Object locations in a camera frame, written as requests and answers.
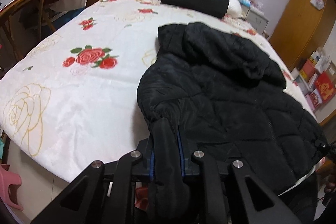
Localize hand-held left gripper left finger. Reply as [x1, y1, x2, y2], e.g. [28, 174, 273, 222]
[30, 137, 155, 224]

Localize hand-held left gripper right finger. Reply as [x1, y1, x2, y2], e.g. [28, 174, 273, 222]
[179, 134, 303, 224]

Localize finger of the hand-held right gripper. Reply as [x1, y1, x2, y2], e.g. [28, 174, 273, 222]
[314, 139, 336, 162]

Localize black hooded puffer jacket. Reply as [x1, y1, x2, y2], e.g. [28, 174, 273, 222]
[136, 21, 329, 224]

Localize person's right hand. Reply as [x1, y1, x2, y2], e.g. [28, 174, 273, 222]
[323, 170, 336, 195]

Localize pink patterned box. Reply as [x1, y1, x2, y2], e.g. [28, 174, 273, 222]
[307, 90, 324, 111]

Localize red gift box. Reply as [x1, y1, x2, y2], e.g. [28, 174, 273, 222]
[313, 71, 336, 104]

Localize clear plastic container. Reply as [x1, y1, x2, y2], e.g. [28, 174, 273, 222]
[290, 68, 311, 96]

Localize orange box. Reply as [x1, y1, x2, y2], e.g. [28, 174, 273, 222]
[299, 59, 317, 81]

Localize white floral quilt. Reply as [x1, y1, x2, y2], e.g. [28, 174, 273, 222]
[0, 0, 320, 186]

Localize pink plastic stool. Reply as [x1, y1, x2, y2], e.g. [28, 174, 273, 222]
[0, 163, 24, 212]

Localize plain wooden wardrobe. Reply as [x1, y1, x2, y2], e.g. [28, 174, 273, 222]
[269, 0, 334, 71]

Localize white nightstand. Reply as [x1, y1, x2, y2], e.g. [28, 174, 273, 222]
[247, 7, 270, 33]

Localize black folded cloth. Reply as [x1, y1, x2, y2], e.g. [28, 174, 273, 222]
[155, 0, 230, 18]

